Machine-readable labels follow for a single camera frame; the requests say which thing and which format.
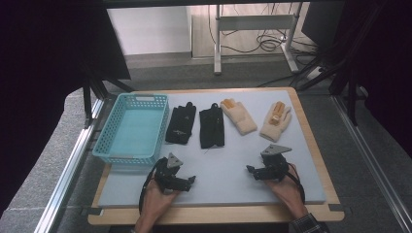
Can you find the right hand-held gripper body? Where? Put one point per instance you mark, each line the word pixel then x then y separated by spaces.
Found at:
pixel 275 168

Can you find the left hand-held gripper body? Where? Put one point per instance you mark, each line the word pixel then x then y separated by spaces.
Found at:
pixel 168 176

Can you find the black glove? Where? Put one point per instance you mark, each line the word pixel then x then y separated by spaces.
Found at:
pixel 212 127
pixel 180 124

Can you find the light blue plastic basket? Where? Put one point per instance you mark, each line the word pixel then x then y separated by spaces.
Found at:
pixel 134 132

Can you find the person's right hand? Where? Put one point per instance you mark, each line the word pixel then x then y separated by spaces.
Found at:
pixel 290 192

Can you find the person's left hand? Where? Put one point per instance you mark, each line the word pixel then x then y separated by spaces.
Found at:
pixel 154 204

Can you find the grey foam mat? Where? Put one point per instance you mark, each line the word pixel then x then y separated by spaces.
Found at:
pixel 223 174

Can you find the cream knitted glove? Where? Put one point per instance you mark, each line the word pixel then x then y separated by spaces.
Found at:
pixel 273 127
pixel 239 118

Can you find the white power strip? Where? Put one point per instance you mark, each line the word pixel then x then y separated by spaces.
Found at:
pixel 314 73

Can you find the black metal stand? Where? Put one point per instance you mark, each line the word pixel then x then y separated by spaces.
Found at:
pixel 86 103
pixel 351 93

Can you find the black curtain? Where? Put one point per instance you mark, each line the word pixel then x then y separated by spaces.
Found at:
pixel 42 64
pixel 388 64

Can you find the aluminium rail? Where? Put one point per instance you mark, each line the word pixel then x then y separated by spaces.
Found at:
pixel 69 165
pixel 372 165

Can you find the white metal desk frame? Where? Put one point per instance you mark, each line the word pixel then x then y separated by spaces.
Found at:
pixel 256 22

